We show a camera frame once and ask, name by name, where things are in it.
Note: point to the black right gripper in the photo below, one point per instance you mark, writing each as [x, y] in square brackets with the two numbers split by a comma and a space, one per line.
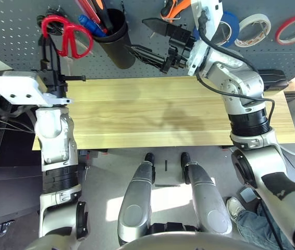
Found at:
[181, 36]

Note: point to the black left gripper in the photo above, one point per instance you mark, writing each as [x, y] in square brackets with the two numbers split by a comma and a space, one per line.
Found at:
[53, 83]

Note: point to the orange black pliers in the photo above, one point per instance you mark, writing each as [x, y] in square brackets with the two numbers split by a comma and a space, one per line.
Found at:
[176, 9]

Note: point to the blue tape roll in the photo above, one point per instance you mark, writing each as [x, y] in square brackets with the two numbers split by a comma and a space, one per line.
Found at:
[234, 26]

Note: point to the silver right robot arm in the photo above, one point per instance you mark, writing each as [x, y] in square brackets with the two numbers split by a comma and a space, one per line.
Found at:
[244, 86]

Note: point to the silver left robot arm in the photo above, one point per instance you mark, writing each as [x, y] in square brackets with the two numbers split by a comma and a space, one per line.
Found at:
[53, 130]

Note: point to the grey pegboard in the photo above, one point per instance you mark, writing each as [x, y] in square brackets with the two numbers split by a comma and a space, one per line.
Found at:
[267, 60]

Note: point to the black tool cup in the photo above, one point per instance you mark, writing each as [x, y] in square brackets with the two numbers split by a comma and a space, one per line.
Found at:
[118, 52]

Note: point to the black cup hanger hook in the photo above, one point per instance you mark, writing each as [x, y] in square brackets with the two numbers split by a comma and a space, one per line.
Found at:
[123, 5]

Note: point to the metal peg hook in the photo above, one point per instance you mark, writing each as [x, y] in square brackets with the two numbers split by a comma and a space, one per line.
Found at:
[260, 29]
[53, 8]

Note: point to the white tape roll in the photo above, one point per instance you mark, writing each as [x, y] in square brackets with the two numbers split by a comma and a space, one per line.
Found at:
[254, 17]

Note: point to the short black floor tape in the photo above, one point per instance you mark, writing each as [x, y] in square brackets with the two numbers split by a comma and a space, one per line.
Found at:
[166, 165]

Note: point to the black tool case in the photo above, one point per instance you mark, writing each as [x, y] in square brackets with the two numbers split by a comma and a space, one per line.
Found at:
[275, 78]

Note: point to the red tape roll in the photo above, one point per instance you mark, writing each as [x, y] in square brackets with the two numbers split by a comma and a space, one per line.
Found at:
[284, 24]

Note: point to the black wheeled cabinet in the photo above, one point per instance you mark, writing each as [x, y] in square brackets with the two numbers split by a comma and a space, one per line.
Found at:
[6, 195]

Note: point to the long black floor tape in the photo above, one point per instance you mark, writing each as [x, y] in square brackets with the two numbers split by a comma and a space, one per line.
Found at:
[167, 185]

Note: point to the silver left robot leg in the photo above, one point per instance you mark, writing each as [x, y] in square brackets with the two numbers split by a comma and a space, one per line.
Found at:
[137, 198]

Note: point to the silver robot leg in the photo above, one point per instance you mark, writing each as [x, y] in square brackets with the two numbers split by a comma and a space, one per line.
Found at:
[207, 198]
[137, 198]

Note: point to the silver right robot leg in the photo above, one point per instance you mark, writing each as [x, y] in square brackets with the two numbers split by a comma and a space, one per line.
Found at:
[207, 198]

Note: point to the grey foot pedal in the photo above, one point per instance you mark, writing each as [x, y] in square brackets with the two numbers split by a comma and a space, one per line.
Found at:
[247, 194]

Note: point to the white sneaker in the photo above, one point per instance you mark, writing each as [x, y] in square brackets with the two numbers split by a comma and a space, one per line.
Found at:
[234, 208]

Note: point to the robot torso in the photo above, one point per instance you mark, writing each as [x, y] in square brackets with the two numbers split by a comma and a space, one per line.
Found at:
[178, 242]

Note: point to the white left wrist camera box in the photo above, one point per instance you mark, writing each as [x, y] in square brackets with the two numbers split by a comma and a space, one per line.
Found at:
[17, 86]

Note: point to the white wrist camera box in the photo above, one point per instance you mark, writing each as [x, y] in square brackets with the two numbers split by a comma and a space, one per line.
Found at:
[210, 15]
[17, 86]

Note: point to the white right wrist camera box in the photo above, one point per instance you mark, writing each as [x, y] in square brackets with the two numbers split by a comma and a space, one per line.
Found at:
[210, 15]

